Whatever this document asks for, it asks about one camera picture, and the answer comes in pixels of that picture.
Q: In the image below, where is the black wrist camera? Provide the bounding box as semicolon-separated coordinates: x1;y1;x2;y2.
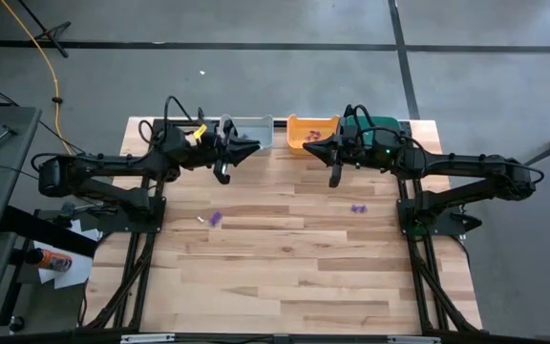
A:
344;136;367;157
199;133;222;157

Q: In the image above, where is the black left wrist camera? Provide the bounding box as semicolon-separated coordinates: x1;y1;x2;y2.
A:
199;133;222;157

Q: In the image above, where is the black aluminium rig frame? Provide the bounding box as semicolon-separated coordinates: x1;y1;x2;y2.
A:
0;103;550;344

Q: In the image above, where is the yellow cable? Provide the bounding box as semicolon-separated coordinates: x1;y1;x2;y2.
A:
0;0;76;162

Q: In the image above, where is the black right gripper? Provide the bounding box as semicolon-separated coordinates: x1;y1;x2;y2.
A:
302;128;381;188

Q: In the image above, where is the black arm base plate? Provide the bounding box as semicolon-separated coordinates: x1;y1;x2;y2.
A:
396;198;468;238
97;195;167;235

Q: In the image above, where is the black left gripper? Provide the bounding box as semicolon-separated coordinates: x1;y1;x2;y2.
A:
178;118;262;185

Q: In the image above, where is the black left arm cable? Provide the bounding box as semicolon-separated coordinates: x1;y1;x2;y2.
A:
138;95;204;144

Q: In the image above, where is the orange plastic bin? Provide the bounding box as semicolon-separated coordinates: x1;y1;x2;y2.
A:
286;113;342;157

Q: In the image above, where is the white plastic bin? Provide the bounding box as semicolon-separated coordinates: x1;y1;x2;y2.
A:
220;113;275;158

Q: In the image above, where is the white paper sheet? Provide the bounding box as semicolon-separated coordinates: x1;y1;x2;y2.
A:
67;217;103;243
32;238;95;290

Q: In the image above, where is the silver metal bracket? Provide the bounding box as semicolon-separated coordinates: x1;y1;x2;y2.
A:
387;335;442;344
119;333;177;344

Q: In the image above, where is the orange can black cap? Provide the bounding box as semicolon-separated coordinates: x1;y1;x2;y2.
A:
25;247;74;273

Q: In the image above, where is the black tripod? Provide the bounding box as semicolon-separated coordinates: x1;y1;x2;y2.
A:
15;0;73;59

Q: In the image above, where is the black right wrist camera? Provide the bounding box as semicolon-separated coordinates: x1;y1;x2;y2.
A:
344;136;367;157

